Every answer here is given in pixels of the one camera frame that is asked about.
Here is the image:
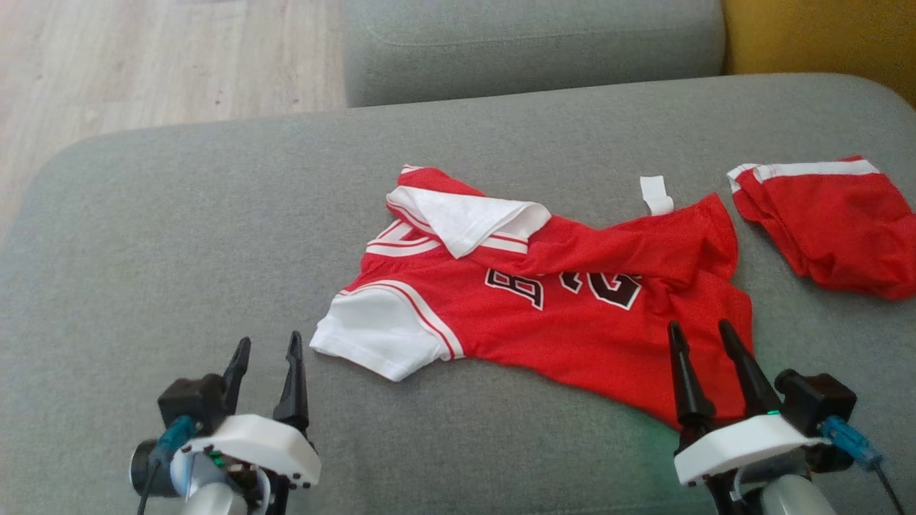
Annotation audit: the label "red jersey with white sleeves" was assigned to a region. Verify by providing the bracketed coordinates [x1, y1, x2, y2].
[309, 165, 754, 430]

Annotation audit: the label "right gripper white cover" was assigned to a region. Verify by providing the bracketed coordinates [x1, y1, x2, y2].
[667, 319, 832, 515]

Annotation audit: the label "camera cable blue plug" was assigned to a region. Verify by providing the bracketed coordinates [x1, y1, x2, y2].
[136, 415, 199, 515]
[818, 416, 908, 515]

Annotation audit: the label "right camera cable blue plug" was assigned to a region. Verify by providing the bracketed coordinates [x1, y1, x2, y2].
[818, 416, 908, 515]

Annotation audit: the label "yellow sofa back cushion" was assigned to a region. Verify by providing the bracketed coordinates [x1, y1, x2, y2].
[723, 0, 916, 109]

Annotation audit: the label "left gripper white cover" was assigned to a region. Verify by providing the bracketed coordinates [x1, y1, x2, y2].
[129, 330, 321, 515]

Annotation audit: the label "left camera cable blue plug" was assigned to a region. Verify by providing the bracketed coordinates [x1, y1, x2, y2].
[136, 415, 199, 515]

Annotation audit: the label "red shorts with white trim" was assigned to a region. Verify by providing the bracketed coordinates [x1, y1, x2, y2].
[726, 155, 916, 301]

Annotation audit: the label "grey sofa seat cushion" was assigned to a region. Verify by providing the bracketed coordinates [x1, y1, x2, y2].
[342, 0, 727, 108]

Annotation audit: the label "large grey sofa chaise seat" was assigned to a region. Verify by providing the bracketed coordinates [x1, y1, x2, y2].
[0, 73, 916, 515]

